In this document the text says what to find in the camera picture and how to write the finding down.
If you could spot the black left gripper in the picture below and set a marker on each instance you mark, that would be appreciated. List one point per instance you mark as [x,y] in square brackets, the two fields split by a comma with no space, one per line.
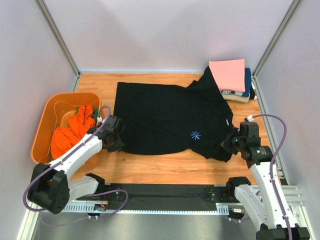
[116,147]

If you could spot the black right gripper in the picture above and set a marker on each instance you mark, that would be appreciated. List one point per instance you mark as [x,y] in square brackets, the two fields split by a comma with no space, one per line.
[225,144]

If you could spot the black t-shirt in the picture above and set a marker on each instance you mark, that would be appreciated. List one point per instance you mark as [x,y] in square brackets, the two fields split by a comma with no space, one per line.
[164,119]
[252,92]

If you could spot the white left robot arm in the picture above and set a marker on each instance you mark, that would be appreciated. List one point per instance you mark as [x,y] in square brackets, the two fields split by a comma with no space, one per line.
[51,187]

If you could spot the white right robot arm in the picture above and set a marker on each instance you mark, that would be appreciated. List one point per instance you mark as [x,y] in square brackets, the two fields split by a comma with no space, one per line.
[268,210]

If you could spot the beige folded t-shirt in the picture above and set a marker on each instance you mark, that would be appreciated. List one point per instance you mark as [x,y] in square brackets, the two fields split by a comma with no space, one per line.
[231,97]

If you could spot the orange t-shirt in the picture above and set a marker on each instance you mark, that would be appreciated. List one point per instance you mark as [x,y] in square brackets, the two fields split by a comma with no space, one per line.
[64,138]

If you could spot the white printed folded t-shirt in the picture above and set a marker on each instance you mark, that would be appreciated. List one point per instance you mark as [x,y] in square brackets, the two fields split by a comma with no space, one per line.
[235,93]

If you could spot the black folded t-shirt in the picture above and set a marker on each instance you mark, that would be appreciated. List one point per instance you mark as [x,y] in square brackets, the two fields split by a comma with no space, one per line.
[252,92]

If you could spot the orange plastic basket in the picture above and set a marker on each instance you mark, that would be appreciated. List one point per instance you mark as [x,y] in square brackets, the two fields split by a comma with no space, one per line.
[57,110]

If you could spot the pink folded t-shirt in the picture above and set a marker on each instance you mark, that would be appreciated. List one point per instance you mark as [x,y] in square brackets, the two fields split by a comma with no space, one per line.
[229,75]

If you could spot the navy folded t-shirt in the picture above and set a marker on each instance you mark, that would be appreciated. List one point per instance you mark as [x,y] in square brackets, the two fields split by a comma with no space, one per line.
[247,82]

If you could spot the black cloth strip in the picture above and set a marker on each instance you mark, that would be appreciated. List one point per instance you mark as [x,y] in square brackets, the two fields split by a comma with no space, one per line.
[161,194]

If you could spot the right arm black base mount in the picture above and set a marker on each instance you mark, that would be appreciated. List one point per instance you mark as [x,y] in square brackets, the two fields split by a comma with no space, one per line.
[219,194]

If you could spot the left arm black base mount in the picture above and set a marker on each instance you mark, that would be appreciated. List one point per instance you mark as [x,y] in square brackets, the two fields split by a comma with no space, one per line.
[105,192]

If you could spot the slotted grey cable duct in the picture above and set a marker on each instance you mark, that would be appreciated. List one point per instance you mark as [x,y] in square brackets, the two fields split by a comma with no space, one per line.
[100,207]

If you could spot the aluminium front rail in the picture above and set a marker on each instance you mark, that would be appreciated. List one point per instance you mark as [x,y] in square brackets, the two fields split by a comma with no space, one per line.
[291,193]

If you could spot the left aluminium frame post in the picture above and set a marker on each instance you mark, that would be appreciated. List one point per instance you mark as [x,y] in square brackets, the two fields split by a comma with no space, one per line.
[43,8]

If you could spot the aluminium frame post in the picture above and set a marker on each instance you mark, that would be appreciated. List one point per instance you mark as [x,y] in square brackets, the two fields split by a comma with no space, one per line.
[293,7]
[43,8]

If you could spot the right aluminium frame post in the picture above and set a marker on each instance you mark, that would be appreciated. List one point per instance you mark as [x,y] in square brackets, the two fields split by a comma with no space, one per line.
[293,7]

